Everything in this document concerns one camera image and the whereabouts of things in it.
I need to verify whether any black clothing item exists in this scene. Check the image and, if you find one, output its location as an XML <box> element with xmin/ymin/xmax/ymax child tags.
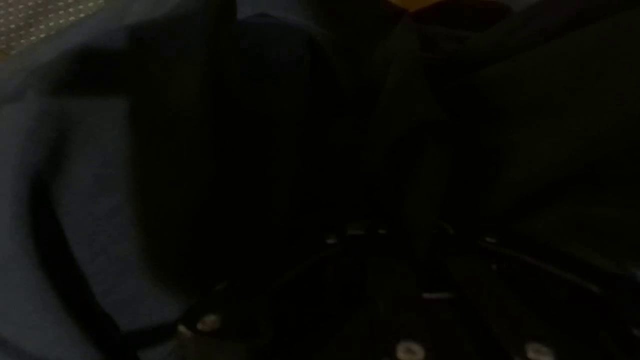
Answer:
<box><xmin>0</xmin><ymin>0</ymin><xmax>640</xmax><ymax>360</ymax></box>

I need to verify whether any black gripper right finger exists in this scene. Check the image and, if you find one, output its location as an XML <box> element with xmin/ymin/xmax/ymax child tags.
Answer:
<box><xmin>439</xmin><ymin>234</ymin><xmax>640</xmax><ymax>360</ymax></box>

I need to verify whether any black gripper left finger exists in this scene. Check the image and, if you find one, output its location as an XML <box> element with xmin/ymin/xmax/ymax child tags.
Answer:
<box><xmin>179</xmin><ymin>226</ymin><xmax>374</xmax><ymax>360</ymax></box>

